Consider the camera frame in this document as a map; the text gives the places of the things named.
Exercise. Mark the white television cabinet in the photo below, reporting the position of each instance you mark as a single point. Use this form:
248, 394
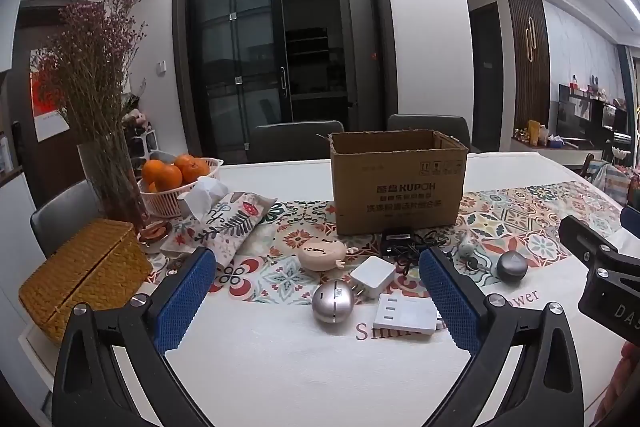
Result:
555, 152

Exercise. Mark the white wall switch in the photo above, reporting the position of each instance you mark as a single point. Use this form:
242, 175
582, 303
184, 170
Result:
163, 68

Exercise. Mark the dried purple flower bunch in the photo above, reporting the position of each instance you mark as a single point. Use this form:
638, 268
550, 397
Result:
95, 57

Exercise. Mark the white plug adapter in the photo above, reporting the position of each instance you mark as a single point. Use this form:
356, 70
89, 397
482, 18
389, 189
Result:
372, 277

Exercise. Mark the brown wooden ornament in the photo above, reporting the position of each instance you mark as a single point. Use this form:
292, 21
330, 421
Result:
155, 234

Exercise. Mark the orange fruit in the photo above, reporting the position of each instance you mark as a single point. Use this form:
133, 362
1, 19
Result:
194, 168
169, 178
151, 169

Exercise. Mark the clear glass vase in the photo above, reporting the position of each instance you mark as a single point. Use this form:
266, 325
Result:
112, 182

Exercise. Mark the floral fabric tissue cover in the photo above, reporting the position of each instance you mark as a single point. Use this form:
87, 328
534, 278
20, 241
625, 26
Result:
230, 222

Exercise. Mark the person's right hand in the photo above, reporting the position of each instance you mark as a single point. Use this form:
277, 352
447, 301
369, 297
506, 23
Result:
631, 372

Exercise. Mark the grey dining chair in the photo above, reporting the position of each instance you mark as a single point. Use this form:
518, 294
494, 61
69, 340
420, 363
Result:
295, 142
60, 217
425, 123

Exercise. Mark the patterned white tablecloth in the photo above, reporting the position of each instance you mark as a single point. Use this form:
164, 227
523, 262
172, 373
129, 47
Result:
300, 372

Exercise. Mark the pink egg-shaped gadget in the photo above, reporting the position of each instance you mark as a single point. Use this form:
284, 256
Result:
322, 254

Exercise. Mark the grey refrigerator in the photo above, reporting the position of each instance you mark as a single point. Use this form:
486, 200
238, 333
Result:
357, 47

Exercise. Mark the white plastic fruit basket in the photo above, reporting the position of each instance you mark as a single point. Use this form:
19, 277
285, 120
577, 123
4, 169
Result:
165, 202

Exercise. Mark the brown cardboard box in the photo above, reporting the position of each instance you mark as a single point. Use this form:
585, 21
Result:
400, 192

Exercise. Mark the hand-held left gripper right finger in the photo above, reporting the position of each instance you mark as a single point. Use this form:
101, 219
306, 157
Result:
450, 302

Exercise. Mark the white paper tissue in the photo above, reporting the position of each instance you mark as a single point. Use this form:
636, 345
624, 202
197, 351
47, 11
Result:
200, 197

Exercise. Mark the yellow box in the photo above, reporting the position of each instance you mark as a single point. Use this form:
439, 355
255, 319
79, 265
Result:
534, 133

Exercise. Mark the white shelf with toys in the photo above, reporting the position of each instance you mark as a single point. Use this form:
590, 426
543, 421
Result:
142, 142

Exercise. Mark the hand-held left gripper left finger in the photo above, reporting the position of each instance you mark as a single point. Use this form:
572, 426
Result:
186, 297

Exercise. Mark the white flat charger block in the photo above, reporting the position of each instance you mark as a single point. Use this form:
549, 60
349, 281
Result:
405, 314

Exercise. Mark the red wall poster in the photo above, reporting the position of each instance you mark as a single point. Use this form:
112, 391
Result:
47, 107

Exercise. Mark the dark grey round gadget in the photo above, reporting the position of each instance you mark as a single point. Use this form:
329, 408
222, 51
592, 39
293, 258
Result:
511, 266

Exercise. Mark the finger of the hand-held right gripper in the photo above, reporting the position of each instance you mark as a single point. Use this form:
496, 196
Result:
631, 219
585, 237

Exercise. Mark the folded striped cloth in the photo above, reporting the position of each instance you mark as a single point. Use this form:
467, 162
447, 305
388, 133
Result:
607, 179

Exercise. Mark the dark sliding glass door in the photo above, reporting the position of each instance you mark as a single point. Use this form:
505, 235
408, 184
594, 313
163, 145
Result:
235, 47

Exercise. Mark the woven wicker tissue box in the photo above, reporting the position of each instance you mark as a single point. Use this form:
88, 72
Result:
85, 277

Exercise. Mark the silver metal ball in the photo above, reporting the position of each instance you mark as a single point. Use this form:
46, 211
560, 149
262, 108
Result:
333, 302

